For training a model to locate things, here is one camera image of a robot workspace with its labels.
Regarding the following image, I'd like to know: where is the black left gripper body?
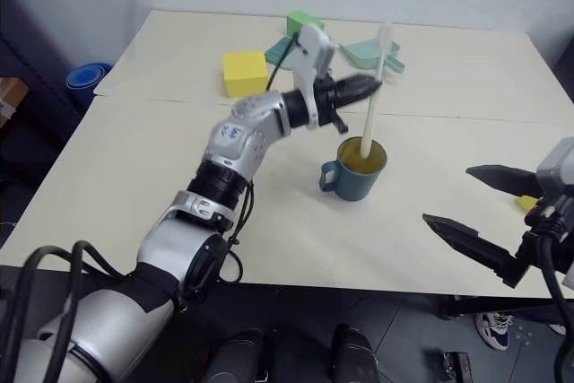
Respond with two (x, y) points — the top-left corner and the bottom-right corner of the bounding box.
(313, 76), (350, 135)

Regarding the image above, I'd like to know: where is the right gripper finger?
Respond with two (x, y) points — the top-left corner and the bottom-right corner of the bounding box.
(465, 164), (540, 199)
(422, 213), (534, 289)

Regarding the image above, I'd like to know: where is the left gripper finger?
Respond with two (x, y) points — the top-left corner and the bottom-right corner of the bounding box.
(336, 85), (383, 109)
(341, 74), (383, 90)

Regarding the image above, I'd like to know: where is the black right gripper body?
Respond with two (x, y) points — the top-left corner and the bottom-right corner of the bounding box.
(515, 193), (574, 276)

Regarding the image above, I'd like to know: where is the white spoon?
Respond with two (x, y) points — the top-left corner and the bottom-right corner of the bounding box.
(358, 22), (395, 161)

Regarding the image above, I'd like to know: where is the blue mug yellow inside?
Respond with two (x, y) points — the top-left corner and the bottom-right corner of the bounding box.
(319, 135), (388, 203)

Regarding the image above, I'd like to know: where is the small yellow object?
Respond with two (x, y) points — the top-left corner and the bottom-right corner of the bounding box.
(515, 195), (540, 213)

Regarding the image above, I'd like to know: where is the teal dustpan shaped tray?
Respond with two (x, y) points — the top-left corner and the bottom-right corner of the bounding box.
(338, 39), (407, 75)

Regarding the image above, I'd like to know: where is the teal ribbed soap dish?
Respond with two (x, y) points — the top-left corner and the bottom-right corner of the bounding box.
(264, 35), (302, 72)

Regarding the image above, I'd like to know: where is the green block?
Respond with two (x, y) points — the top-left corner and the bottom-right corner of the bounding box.
(286, 10), (326, 37)

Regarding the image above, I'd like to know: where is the yellow block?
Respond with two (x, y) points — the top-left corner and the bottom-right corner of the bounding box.
(222, 50), (270, 99)

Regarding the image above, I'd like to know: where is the white black sneaker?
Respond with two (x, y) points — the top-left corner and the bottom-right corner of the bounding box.
(474, 310), (516, 351)

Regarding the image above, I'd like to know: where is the dark rounded shape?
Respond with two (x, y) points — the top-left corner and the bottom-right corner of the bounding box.
(204, 327), (266, 383)
(330, 324), (382, 383)

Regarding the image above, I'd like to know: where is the blue rolled mat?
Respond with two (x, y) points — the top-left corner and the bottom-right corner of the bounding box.
(65, 62), (114, 98)

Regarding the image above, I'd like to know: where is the cardboard box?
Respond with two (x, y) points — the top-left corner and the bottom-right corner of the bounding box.
(0, 76), (31, 129)

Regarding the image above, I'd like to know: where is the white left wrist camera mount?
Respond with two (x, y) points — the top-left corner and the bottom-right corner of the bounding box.
(292, 23), (338, 131)

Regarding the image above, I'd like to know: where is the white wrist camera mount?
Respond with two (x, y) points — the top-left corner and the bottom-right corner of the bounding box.
(535, 135), (574, 199)
(292, 23), (338, 131)

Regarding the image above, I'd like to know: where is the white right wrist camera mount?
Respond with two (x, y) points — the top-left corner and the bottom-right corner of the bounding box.
(535, 135), (574, 199)

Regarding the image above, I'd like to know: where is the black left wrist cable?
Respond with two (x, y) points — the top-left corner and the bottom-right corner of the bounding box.
(265, 31), (300, 91)

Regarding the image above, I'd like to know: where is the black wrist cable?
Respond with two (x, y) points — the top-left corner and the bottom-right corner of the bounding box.
(535, 219), (574, 383)
(265, 31), (300, 91)

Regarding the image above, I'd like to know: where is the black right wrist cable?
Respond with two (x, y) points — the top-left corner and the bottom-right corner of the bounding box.
(535, 219), (574, 383)

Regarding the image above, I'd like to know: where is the black table frame bar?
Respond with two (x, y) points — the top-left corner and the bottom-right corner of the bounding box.
(438, 296), (574, 324)

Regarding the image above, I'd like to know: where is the black left elbow cable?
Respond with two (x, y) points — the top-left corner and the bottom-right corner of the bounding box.
(178, 180), (256, 308)

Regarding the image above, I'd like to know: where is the black left shoulder cable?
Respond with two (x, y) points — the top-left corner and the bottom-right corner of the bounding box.
(0, 240), (134, 383)

